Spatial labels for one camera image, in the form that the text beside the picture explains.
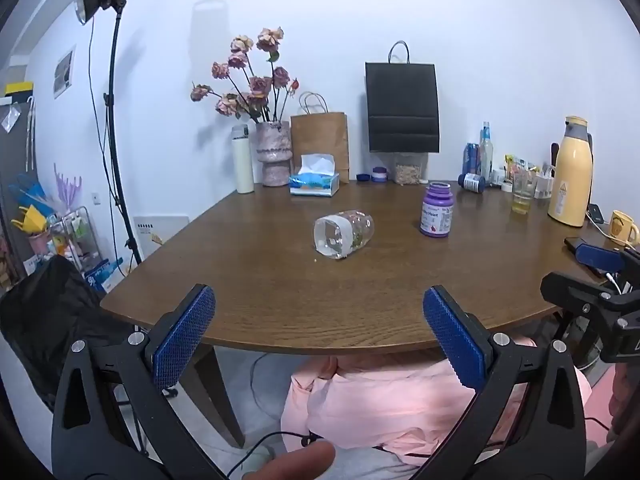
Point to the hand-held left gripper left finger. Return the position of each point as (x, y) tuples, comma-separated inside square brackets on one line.
[(182, 335)]

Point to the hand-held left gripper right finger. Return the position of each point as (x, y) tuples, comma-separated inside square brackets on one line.
[(457, 335)]

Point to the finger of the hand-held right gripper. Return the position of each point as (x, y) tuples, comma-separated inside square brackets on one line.
[(597, 256), (570, 290)]

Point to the clear glass cup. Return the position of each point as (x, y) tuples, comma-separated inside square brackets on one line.
[(344, 234)]

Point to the person's left hand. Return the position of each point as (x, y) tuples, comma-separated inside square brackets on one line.
[(295, 462)]

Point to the yellow mug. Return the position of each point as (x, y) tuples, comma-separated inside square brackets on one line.
[(621, 226)]

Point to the black phone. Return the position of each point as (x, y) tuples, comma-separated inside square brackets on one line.
[(595, 211)]

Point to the yellow thermos jug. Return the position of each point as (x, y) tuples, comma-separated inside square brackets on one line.
[(571, 175)]

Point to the glass of yellow liquid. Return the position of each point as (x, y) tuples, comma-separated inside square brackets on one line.
[(521, 195)]

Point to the person's pink clothing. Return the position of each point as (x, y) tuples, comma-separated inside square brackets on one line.
[(380, 405)]

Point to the white flat box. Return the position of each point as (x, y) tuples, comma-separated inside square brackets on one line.
[(159, 230)]

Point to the purple supplement bottle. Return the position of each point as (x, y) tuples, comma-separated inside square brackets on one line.
[(436, 210)]

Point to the black cloth on chair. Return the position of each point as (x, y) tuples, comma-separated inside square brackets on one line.
[(45, 320)]

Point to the small blue bottle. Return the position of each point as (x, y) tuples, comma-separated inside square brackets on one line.
[(472, 182)]

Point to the clear plastic bottle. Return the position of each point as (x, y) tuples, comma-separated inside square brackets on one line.
[(486, 152)]

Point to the blue drink can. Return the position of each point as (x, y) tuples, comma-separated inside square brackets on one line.
[(471, 158)]

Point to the clear container of grains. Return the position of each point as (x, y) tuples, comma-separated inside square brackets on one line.
[(410, 167)]

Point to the small white jar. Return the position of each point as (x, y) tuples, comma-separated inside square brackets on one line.
[(379, 174)]

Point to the white thermos bottle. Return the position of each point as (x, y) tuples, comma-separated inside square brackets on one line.
[(243, 160)]

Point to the purple plastic hangers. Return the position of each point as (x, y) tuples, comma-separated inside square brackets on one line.
[(67, 185)]

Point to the yellow plastic dustpan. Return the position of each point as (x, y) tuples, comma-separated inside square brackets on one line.
[(31, 220)]

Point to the blue tissue box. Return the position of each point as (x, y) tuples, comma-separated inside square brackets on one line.
[(314, 181)]

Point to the pink speckled vase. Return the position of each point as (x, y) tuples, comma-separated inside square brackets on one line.
[(273, 152)]

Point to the black light stand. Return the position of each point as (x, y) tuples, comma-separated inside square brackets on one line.
[(112, 135)]

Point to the black paper bag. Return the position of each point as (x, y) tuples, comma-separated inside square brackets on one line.
[(402, 107)]

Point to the brown paper bag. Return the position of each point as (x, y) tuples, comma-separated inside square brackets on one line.
[(320, 140)]

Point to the dried pink roses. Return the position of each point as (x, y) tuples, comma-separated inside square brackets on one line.
[(250, 85)]

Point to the wall poster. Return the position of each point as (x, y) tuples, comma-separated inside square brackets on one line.
[(64, 71)]

